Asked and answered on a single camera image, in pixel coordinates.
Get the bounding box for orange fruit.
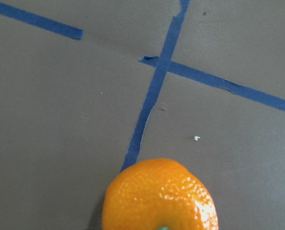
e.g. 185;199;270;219
102;158;219;230

